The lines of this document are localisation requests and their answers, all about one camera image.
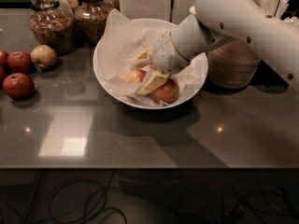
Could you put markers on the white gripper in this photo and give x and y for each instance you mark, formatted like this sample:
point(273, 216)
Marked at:
point(167, 55)

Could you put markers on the front stack of paper bowls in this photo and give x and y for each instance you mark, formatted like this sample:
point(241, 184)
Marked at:
point(232, 66)

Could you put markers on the white paper liner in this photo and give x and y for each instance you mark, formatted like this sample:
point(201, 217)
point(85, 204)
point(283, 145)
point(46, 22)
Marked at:
point(121, 44)

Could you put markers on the glass granola jar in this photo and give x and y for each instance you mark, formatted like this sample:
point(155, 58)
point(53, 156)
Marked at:
point(52, 27)
point(91, 16)

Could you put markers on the bundle of white straws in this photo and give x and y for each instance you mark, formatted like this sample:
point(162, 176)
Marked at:
point(276, 8)

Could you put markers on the white bowl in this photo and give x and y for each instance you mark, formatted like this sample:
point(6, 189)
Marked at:
point(102, 75)

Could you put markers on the red apple at left edge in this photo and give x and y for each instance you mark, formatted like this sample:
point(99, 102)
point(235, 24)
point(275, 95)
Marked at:
point(3, 58)

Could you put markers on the back red apple on table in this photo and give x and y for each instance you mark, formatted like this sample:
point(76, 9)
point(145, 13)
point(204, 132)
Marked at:
point(20, 62)

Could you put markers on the back stack of paper bowls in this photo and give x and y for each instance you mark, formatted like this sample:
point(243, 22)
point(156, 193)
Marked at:
point(192, 10)

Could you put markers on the stack of paper bowls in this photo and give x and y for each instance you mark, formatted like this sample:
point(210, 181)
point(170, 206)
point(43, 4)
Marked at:
point(232, 66)
point(192, 10)

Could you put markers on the right glass granola jar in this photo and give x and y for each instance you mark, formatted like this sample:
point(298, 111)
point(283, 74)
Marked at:
point(91, 16)

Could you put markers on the front red apple on table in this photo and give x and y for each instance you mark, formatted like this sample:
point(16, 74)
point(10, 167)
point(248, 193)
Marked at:
point(18, 86)

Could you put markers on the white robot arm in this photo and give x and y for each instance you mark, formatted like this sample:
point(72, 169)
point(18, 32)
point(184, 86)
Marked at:
point(217, 22)

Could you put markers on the yellow-green apple on table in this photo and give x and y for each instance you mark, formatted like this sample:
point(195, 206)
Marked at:
point(43, 57)

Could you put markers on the red apple on table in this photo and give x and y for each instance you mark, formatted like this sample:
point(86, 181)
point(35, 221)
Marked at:
point(20, 62)
point(18, 86)

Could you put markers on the left glass granola jar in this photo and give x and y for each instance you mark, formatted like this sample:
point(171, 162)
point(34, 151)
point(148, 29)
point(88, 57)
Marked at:
point(52, 27)

